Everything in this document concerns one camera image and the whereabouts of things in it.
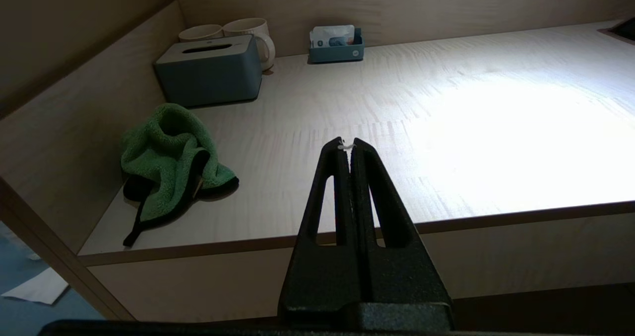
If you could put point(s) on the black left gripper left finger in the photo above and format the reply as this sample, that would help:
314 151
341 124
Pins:
320 276

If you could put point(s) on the long wooden desk upstand panel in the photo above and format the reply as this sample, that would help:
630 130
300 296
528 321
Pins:
446 8

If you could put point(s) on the green microfibre cloth black edge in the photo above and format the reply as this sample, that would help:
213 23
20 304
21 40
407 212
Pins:
168 152

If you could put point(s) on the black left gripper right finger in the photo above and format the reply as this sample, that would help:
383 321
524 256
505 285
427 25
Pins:
402 276

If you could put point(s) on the white paper sheet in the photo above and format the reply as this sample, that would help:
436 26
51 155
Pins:
37 289

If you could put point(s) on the blue-grey tissue box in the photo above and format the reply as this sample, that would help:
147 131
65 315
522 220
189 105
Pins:
213 78

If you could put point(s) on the small blue sachet tray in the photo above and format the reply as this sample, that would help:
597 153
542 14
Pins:
340 54

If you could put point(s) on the black recessed power socket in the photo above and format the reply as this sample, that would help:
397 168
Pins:
626 31

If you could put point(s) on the cream ceramic mug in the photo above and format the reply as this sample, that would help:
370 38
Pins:
198 32

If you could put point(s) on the white sachet packets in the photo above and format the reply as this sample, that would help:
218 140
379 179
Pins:
330 34

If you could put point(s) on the wooden desk side panel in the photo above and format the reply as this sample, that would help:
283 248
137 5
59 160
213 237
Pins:
74 127

